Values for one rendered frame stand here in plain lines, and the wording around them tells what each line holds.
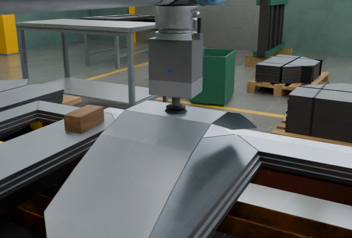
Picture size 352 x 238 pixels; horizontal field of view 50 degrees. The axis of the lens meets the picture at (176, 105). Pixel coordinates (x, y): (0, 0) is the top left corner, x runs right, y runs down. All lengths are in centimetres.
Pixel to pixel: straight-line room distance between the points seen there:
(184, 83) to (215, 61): 363
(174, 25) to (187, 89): 11
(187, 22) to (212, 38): 870
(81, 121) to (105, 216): 58
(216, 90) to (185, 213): 368
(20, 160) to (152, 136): 43
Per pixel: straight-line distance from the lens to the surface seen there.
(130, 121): 70
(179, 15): 66
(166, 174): 58
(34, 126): 142
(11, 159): 101
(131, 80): 359
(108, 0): 42
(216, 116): 70
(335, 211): 253
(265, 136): 139
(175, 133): 65
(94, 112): 116
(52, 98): 164
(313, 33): 874
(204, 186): 81
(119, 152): 64
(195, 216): 71
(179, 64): 67
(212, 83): 435
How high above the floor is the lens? 123
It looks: 16 degrees down
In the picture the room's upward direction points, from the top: straight up
